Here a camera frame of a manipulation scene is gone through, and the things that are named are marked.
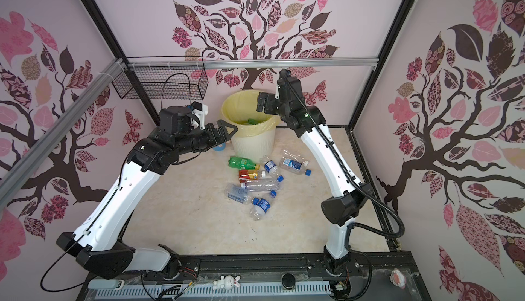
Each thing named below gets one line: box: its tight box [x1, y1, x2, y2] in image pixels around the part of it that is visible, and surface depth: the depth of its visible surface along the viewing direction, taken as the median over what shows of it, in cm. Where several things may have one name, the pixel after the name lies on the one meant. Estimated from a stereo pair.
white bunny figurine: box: [212, 275, 242, 291], surface depth 71 cm
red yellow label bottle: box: [238, 168, 266, 183], surface depth 97 cm
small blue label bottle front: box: [249, 190, 277, 221], surface depth 86 cm
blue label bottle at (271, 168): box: [259, 155, 285, 182], surface depth 100 cm
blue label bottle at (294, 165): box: [279, 156, 313, 176], surface depth 100 cm
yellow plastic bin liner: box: [221, 89, 281, 137], surface depth 99 cm
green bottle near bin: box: [227, 155, 261, 171], surface depth 102 cm
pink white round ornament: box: [388, 268, 407, 289], surface depth 69 cm
